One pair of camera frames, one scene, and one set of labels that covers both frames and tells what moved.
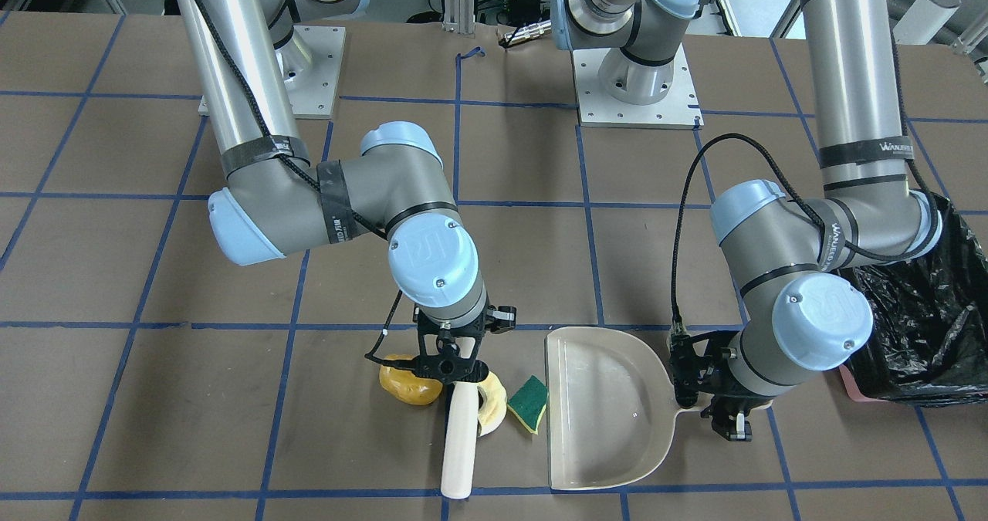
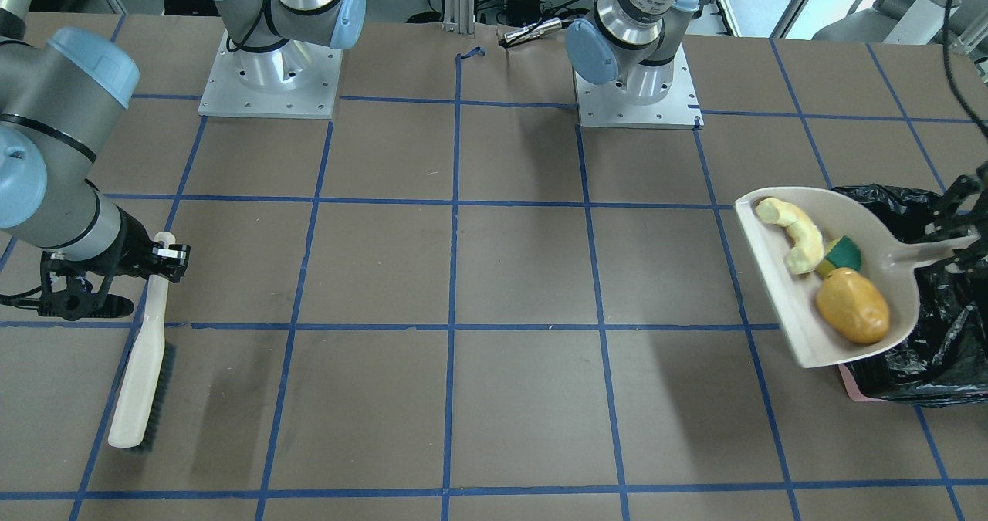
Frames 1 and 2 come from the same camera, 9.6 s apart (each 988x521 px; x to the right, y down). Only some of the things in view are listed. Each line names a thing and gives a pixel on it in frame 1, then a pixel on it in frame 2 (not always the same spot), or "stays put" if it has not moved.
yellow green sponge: x=529 y=402 -> x=842 y=253
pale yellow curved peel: x=495 y=404 -> x=807 y=250
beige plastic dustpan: x=610 y=411 -> x=843 y=285
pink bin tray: x=854 y=391 stays put
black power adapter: x=525 y=3 stays put
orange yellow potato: x=407 y=387 -> x=854 y=306
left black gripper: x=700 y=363 -> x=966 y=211
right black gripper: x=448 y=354 -> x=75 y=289
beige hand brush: x=457 y=480 -> x=146 y=392
